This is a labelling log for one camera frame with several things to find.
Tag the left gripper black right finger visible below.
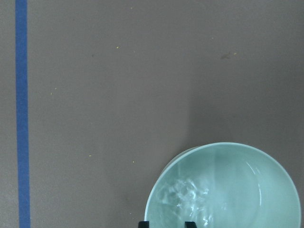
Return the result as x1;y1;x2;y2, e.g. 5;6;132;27
184;221;197;228

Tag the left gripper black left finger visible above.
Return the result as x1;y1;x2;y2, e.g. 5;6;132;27
138;221;150;228

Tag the light green bowl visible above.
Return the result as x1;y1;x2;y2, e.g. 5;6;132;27
144;142;301;228

